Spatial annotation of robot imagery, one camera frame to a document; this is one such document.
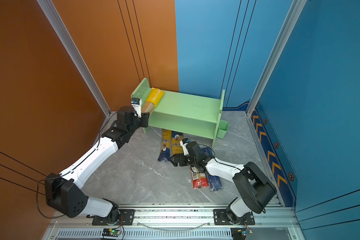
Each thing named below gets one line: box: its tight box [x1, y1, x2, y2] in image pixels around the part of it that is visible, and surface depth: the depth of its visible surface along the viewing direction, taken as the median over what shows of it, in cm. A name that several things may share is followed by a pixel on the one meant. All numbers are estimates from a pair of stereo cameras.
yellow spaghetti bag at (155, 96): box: [146, 87, 165, 108], surface depth 89 cm
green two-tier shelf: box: [131, 78, 226, 148], surface depth 89 cm
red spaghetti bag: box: [190, 166, 209, 190], surface depth 85 cm
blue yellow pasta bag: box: [171, 131, 184, 155], surface depth 101 cm
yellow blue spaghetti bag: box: [157, 129, 172, 162], surface depth 98 cm
